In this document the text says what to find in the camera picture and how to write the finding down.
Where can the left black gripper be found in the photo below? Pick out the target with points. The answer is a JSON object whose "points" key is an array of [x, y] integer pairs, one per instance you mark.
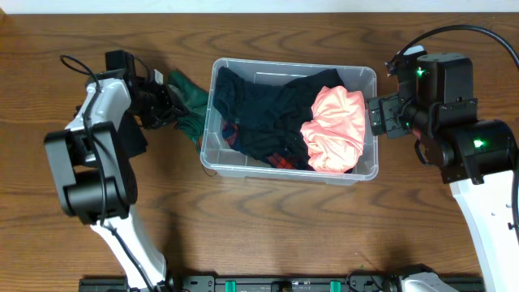
{"points": [[169, 106]]}

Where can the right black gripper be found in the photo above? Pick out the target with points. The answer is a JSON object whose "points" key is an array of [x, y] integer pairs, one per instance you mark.
{"points": [[391, 110]]}

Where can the dark green garment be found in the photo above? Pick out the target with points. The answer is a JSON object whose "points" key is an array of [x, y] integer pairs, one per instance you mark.
{"points": [[195, 100]]}

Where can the black garment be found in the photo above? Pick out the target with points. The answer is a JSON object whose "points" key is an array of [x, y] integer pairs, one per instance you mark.
{"points": [[288, 127], [131, 136]]}

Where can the salmon pink garment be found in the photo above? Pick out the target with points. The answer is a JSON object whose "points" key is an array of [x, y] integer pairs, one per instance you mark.
{"points": [[336, 134]]}

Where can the red navy plaid shirt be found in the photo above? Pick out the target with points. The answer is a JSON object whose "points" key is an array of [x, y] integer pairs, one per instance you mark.
{"points": [[260, 147]]}

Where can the dark navy garment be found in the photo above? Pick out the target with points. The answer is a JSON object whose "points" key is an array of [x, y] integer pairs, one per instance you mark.
{"points": [[253, 106]]}

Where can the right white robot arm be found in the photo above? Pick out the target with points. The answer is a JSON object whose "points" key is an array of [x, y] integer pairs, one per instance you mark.
{"points": [[477, 159]]}

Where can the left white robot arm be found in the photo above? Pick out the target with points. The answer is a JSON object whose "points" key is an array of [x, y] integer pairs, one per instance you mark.
{"points": [[92, 173]]}

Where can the clear plastic storage container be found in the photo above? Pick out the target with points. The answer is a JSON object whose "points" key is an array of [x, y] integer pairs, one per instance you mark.
{"points": [[215, 153]]}

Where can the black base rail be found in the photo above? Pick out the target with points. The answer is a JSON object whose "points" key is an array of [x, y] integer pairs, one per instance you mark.
{"points": [[413, 278]]}

